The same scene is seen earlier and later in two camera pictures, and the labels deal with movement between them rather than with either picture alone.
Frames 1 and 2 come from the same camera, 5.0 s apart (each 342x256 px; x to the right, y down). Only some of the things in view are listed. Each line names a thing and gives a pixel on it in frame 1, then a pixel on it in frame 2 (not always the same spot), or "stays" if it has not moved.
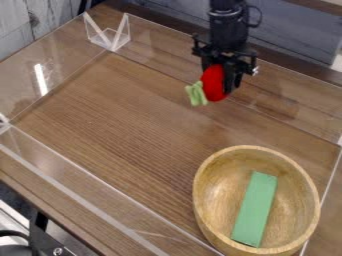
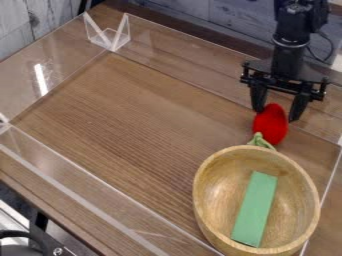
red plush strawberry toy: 212,82 -> 271,123
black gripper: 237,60 -> 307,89
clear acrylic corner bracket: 108,38 stays
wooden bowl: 219,192 stays
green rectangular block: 249,222 stays
